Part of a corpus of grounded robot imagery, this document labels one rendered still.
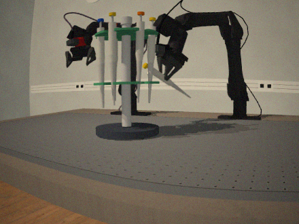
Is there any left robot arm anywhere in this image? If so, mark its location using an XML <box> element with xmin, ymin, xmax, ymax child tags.
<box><xmin>154</xmin><ymin>11</ymin><xmax>261</xmax><ymax>120</ymax></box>

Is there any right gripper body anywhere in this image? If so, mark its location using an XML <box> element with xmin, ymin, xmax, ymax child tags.
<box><xmin>70</xmin><ymin>37</ymin><xmax>93</xmax><ymax>61</ymax></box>

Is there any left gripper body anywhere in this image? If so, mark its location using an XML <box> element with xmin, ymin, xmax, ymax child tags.
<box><xmin>156</xmin><ymin>39</ymin><xmax>188</xmax><ymax>65</ymax></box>

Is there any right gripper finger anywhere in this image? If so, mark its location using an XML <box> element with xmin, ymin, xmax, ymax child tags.
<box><xmin>65</xmin><ymin>51</ymin><xmax>72</xmax><ymax>68</ymax></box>
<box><xmin>86</xmin><ymin>48</ymin><xmax>96</xmax><ymax>66</ymax></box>

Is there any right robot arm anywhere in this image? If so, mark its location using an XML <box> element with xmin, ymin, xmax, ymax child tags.
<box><xmin>66</xmin><ymin>22</ymin><xmax>152</xmax><ymax>116</ymax></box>

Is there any white pipette with yellow button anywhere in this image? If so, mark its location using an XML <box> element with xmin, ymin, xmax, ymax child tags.
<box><xmin>147</xmin><ymin>17</ymin><xmax>156</xmax><ymax>103</ymax></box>
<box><xmin>108</xmin><ymin>12</ymin><xmax>119</xmax><ymax>105</ymax></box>

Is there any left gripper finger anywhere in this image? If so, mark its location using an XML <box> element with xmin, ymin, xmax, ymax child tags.
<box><xmin>164</xmin><ymin>56</ymin><xmax>183</xmax><ymax>81</ymax></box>
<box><xmin>157</xmin><ymin>57</ymin><xmax>173</xmax><ymax>74</ymax></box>

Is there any white pipette with blue button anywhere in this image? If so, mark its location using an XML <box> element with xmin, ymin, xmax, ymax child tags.
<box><xmin>97</xmin><ymin>18</ymin><xmax>105</xmax><ymax>108</ymax></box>

